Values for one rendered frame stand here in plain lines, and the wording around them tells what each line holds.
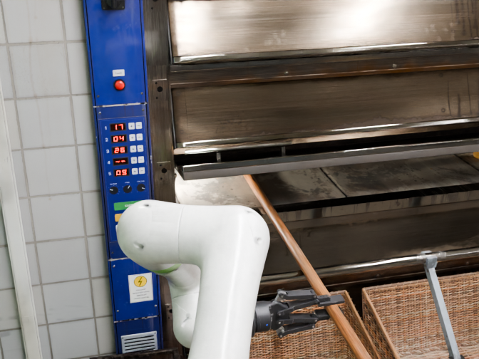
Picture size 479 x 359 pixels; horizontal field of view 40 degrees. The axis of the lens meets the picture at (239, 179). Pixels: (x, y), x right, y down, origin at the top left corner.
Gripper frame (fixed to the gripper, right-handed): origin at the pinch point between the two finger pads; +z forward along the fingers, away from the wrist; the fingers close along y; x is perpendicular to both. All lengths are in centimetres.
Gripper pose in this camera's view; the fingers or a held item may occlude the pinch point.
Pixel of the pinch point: (329, 306)
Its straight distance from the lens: 173.1
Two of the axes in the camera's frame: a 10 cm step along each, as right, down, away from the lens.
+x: 2.3, 3.9, -8.9
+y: 0.0, 9.2, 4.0
